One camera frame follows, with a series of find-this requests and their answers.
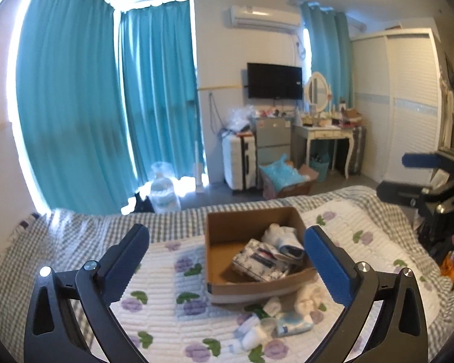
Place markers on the brown cardboard box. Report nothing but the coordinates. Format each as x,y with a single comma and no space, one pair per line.
227,249

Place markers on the patterned tissue packet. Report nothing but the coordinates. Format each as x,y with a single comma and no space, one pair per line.
259,261

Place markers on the short teal curtain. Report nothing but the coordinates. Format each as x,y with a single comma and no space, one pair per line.
327,53

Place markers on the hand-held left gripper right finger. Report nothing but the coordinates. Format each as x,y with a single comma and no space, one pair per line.
327,262

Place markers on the black floor object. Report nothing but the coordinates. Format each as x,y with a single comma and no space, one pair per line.
143,203

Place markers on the white air conditioner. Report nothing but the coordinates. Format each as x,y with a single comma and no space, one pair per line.
263,17

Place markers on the grey small fridge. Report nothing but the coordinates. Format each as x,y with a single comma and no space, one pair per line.
272,140

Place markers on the small white sock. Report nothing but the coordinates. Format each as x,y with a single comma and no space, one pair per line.
273,306

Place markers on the clear plastic bag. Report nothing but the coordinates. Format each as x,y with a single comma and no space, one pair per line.
240,119

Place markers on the grey checkered bed sheet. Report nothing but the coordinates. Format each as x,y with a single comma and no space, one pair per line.
79,230

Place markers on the pile of light blue packets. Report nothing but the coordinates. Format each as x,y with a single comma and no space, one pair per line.
283,176

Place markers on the white blue small cloth bundle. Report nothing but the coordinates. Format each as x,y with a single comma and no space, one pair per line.
251,334

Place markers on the wide teal curtain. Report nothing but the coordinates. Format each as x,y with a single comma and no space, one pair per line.
75,102

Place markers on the clear water jug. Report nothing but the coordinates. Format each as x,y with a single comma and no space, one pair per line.
164,193

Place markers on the narrow teal curtain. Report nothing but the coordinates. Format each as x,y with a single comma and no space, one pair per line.
159,94

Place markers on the white fluffy sock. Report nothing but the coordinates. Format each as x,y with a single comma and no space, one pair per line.
278,234

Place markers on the white sliding wardrobe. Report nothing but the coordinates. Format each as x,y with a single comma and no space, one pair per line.
401,102

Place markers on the dark striped suitcase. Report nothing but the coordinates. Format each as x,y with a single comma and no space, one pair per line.
358,151

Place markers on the cosmetics clutter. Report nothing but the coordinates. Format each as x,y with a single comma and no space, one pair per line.
336,117

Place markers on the white suitcase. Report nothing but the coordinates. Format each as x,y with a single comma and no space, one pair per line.
234,162

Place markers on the white dressing table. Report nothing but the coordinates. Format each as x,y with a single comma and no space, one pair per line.
321,132

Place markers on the white rolled socks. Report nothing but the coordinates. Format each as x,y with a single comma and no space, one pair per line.
310,298

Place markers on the black wall television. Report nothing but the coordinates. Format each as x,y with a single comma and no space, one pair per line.
274,81

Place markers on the teal waste basket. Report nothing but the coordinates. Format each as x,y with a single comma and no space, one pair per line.
319,170

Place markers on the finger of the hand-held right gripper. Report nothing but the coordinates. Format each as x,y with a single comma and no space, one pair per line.
420,160
397,193

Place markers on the white oval mirror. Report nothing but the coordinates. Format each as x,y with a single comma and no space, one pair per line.
317,89

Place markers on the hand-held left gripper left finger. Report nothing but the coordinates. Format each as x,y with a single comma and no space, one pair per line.
125,261

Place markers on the white floral quilted blanket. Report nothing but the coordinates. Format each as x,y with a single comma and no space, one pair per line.
196,321

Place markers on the blue white wipes packet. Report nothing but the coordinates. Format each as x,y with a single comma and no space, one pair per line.
295,323

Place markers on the white blue striped cloth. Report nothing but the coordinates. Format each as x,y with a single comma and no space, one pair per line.
293,252

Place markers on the cardboard box of packets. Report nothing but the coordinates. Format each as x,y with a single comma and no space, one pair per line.
299,189

